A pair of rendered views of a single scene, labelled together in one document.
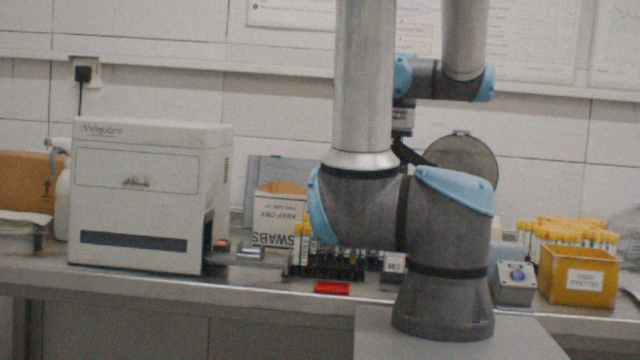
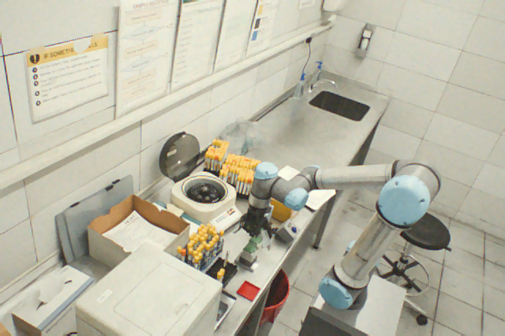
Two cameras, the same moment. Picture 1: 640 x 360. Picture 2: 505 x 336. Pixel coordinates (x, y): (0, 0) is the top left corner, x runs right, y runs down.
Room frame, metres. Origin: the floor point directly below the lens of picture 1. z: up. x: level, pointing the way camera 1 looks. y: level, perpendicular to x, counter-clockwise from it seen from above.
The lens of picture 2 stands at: (1.05, 0.96, 2.07)
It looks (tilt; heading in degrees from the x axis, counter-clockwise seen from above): 33 degrees down; 288
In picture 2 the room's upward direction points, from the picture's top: 11 degrees clockwise
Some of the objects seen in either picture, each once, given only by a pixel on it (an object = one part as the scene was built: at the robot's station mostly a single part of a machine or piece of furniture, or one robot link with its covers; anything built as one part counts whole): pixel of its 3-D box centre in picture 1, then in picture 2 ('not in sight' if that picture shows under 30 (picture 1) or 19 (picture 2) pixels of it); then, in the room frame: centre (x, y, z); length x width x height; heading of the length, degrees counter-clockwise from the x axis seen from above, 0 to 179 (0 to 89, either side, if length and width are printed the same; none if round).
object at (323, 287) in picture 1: (332, 287); (248, 290); (1.30, -0.04, 0.88); 0.07 x 0.07 x 0.01; 87
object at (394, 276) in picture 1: (392, 277); (248, 259); (1.36, -0.16, 0.89); 0.09 x 0.05 x 0.04; 176
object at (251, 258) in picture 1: (239, 254); (212, 315); (1.35, 0.15, 0.92); 0.21 x 0.07 x 0.05; 87
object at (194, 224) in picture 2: not in sight; (173, 220); (1.70, -0.16, 0.92); 0.24 x 0.12 x 0.10; 177
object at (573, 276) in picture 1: (576, 275); (283, 204); (1.36, -0.54, 0.92); 0.13 x 0.13 x 0.10; 84
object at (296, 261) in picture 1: (325, 248); (218, 269); (1.42, -0.02, 0.93); 0.17 x 0.09 x 0.11; 87
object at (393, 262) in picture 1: (393, 264); (248, 255); (1.36, -0.16, 0.92); 0.05 x 0.04 x 0.06; 176
